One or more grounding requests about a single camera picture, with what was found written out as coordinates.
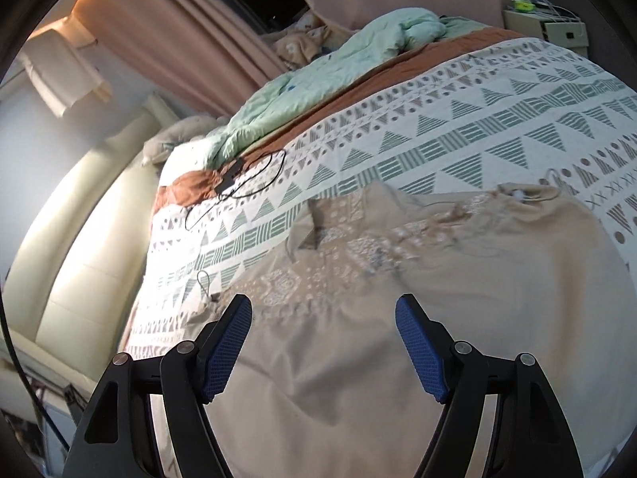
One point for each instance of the small green item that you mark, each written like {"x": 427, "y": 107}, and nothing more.
{"x": 525, "y": 6}

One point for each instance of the peach floral cushion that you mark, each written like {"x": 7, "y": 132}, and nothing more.
{"x": 298, "y": 45}

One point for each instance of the rust orange blanket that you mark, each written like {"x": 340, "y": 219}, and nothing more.
{"x": 189, "y": 189}

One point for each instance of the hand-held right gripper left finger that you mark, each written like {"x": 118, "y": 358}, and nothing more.
{"x": 226, "y": 353}

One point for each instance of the beige zip jacket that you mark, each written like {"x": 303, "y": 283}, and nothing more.
{"x": 348, "y": 383}

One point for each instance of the cream padded headboard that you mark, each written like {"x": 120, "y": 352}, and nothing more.
{"x": 84, "y": 239}

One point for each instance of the mint green quilt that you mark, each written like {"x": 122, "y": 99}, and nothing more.
{"x": 308, "y": 74}

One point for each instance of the white pillow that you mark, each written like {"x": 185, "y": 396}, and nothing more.
{"x": 191, "y": 157}

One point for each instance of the white hanging garment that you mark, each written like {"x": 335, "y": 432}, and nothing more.
{"x": 59, "y": 69}

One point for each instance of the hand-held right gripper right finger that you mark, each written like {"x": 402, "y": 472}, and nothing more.
{"x": 420, "y": 353}

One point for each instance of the bed with patterned cover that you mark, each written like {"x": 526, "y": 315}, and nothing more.
{"x": 448, "y": 124}

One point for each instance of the grey pillow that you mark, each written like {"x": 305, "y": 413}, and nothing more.
{"x": 184, "y": 129}

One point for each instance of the white nightstand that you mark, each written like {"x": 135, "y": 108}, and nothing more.
{"x": 527, "y": 22}

